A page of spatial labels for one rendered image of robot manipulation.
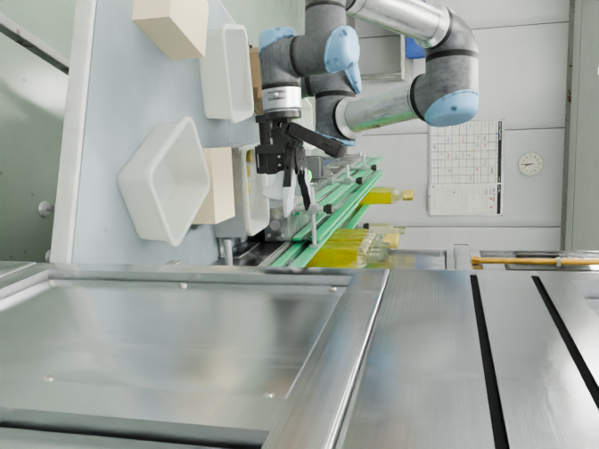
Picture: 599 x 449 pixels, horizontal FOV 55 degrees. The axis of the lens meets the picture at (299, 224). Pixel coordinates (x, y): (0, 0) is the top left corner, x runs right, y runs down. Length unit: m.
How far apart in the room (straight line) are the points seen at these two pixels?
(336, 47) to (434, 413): 0.77
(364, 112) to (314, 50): 0.49
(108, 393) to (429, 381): 0.23
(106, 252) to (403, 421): 0.74
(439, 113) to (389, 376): 0.96
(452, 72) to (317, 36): 0.38
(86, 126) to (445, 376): 0.73
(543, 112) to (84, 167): 6.89
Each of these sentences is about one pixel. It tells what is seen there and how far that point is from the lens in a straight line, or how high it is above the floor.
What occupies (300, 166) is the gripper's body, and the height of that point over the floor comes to 1.03.
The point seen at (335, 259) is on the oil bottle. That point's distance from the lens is 1.64.
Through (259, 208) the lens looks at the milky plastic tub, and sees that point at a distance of 1.57.
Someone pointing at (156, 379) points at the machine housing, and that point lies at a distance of 0.48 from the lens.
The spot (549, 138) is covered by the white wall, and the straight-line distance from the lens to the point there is 7.60.
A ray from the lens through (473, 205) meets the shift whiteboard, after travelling 7.58.
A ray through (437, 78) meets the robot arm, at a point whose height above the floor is 1.29.
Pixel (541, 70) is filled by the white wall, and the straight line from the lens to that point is 7.58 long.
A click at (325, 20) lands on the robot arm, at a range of 1.08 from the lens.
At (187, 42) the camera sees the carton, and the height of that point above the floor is 0.82.
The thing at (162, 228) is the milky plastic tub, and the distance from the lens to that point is 1.06.
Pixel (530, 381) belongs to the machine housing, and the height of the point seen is 1.36.
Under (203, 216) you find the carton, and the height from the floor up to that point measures 0.80.
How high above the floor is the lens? 1.30
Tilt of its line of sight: 14 degrees down
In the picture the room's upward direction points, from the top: 90 degrees clockwise
